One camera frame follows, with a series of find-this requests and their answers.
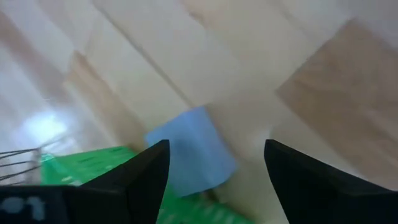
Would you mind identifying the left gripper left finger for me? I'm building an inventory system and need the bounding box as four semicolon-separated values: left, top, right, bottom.
67;139;171;224

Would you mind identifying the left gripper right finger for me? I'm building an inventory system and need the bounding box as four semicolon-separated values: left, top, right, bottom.
264;139;398;224

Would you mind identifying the green plastic bin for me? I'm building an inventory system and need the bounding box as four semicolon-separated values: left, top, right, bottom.
40;145;256;224

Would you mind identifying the copper wire basket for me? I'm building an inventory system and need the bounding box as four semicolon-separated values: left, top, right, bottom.
0;146;43;184

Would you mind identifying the small light blue box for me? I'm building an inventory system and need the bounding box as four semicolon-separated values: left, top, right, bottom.
144;105;239;198

